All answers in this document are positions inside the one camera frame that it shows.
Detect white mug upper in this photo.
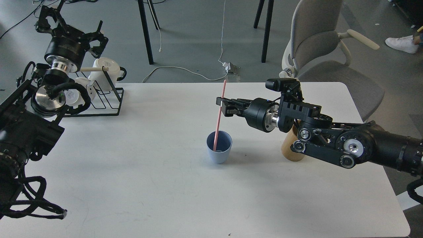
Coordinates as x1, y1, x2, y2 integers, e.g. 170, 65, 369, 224
87, 58, 127, 92

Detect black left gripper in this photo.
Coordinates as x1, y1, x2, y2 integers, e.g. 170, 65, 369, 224
35, 0, 109, 73

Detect black wire mug rack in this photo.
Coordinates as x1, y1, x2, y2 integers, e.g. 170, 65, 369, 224
64, 66, 124, 118

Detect black table leg right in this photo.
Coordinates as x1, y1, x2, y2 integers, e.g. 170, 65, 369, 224
253, 0, 274, 63

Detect white cable on floor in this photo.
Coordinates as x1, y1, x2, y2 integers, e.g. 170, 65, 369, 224
142, 0, 228, 83

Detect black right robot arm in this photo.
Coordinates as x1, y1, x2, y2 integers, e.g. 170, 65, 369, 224
216, 78, 423, 203

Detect white mug lower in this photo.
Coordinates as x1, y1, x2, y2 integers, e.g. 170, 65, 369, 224
64, 77, 96, 107

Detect pink chopstick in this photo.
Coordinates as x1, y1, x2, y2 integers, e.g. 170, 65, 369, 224
213, 79, 227, 152

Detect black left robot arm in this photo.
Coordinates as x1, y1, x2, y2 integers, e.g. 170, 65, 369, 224
0, 0, 108, 219

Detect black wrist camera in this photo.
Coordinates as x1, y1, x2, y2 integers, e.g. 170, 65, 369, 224
265, 77, 300, 93

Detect white mug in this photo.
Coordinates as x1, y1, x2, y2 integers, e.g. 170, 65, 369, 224
87, 58, 127, 92
64, 77, 96, 107

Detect black table leg left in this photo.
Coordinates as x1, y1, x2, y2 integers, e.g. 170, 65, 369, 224
137, 0, 160, 65

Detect white power adapter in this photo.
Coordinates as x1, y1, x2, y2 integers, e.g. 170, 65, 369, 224
222, 62, 238, 74

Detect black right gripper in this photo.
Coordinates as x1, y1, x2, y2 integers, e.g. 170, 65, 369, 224
216, 97, 279, 133

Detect black floor cables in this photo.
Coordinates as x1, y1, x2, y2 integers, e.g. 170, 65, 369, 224
0, 0, 99, 40

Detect blue plastic cup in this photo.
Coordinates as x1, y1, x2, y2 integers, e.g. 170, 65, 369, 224
206, 131, 232, 164

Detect black table leg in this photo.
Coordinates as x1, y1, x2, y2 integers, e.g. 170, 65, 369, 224
253, 0, 274, 63
137, 0, 160, 65

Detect white sneaker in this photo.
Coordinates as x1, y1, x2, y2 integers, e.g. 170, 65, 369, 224
385, 36, 421, 54

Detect grey office chair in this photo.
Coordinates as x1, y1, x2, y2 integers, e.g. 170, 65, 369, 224
279, 0, 385, 121

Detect bamboo cylinder holder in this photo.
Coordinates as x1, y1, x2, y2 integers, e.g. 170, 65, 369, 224
281, 125, 305, 162

